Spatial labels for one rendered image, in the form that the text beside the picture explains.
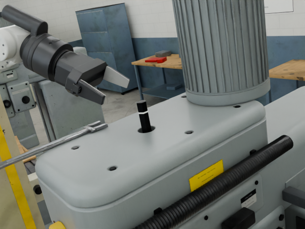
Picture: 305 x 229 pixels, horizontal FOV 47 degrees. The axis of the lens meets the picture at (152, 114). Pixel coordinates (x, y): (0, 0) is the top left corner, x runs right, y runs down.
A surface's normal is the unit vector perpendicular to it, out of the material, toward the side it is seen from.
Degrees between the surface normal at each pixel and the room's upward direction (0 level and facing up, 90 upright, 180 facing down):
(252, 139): 90
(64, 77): 90
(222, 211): 90
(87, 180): 0
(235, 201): 90
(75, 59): 30
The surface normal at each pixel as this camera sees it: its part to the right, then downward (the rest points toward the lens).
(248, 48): 0.39, 0.24
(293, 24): -0.78, 0.33
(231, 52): 0.01, 0.33
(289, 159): 0.60, 0.16
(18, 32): 0.29, -0.81
